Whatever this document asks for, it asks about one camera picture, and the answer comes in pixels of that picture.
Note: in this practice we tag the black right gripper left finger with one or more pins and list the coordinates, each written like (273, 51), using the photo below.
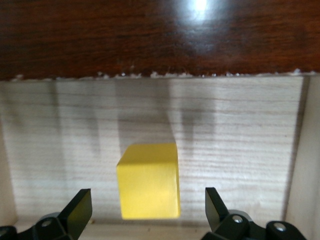
(70, 217)

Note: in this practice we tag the dark brown wooden cabinet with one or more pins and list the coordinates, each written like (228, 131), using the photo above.
(125, 37)

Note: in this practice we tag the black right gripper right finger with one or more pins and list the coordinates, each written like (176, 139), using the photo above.
(225, 225)

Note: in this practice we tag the yellow wooden block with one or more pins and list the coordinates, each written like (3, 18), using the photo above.
(148, 185)

